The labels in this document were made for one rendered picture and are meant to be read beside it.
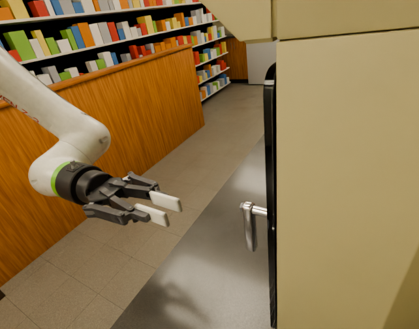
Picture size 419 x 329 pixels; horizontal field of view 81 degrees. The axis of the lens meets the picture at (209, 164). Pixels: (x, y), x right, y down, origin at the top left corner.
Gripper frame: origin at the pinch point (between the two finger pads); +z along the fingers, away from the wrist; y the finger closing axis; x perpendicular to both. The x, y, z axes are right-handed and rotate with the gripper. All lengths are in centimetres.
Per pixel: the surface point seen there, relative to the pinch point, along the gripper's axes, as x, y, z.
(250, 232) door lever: -2.0, -0.7, 18.3
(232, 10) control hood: -28.9, -5.0, 20.2
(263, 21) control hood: -28.0, -5.0, 22.4
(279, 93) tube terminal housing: -23.2, -5.0, 23.5
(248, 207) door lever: -6.4, -0.4, 18.1
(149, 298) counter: 20.4, -7.5, -3.4
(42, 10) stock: -51, 126, -223
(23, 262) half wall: 110, 0, -171
